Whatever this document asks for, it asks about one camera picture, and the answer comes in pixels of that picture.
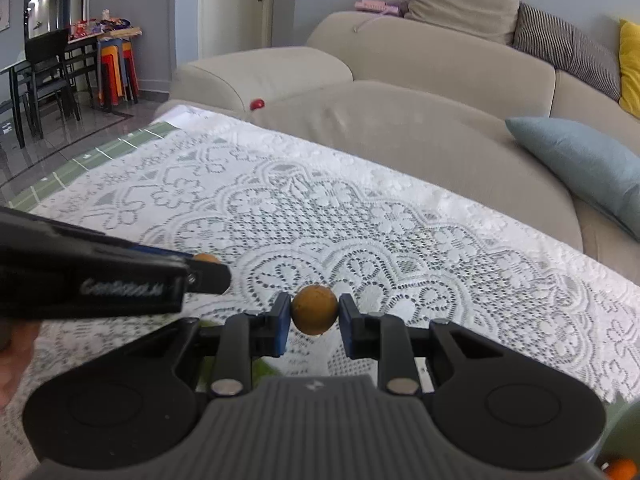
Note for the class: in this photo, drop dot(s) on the person's left hand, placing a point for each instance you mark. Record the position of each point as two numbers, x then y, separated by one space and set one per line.
15 358

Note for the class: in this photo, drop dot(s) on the black dining chair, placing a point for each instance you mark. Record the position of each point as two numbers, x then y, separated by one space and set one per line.
43 73

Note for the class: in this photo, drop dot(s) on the yellow cushion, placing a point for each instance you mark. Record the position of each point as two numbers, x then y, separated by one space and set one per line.
629 57

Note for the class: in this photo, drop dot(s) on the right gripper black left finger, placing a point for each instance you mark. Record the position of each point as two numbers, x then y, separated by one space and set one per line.
142 399

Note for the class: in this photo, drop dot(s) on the white lace tablecloth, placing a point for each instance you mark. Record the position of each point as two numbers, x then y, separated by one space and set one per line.
284 213

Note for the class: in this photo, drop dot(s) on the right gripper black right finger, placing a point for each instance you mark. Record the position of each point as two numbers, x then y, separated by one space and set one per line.
490 402

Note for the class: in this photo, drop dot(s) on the brown kiwi fruit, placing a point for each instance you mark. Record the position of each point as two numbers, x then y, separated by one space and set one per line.
206 258
314 309

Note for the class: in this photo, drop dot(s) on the grey patterned cushion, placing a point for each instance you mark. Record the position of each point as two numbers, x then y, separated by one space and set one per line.
567 48

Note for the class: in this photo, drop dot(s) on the dark dining table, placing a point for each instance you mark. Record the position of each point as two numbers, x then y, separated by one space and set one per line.
82 59

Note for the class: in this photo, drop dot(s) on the green bowl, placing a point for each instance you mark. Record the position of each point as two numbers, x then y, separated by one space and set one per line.
621 437

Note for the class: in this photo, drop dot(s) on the small red ball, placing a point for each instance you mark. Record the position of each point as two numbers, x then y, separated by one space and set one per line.
257 104

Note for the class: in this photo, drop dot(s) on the stacked colourful stools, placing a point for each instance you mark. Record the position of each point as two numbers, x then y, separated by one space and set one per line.
117 77

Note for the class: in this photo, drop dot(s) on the light blue cushion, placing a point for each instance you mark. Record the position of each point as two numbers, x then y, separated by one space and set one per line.
593 166

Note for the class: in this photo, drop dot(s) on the small tangerine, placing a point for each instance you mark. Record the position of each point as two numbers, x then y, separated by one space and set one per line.
621 469

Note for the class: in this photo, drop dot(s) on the pink toy on sofa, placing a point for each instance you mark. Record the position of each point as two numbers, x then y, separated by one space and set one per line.
385 7

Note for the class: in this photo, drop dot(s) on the white door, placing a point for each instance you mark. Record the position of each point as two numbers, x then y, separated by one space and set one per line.
227 26

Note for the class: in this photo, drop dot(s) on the green cucumber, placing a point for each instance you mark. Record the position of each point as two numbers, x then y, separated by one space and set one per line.
260 369

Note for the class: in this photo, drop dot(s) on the beige sofa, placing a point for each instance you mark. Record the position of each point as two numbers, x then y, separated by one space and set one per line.
429 102

